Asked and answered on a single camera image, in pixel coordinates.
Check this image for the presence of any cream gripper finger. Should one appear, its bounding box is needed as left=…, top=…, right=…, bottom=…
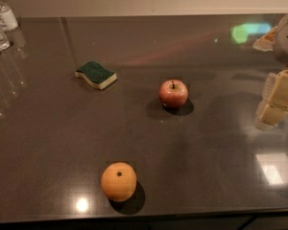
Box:
left=253, top=27, right=277, bottom=52
left=254, top=69, right=288, bottom=130

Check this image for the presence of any green and yellow sponge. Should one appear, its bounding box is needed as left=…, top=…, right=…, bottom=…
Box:
left=75, top=61, right=117, bottom=90

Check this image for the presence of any red apple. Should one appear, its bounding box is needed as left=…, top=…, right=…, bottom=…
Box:
left=159, top=80, right=188, bottom=108

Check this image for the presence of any orange fruit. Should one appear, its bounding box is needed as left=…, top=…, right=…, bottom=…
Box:
left=101, top=162, right=137, bottom=202

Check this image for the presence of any white pump bottle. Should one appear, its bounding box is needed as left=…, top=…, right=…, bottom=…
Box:
left=0, top=0, right=18, bottom=32

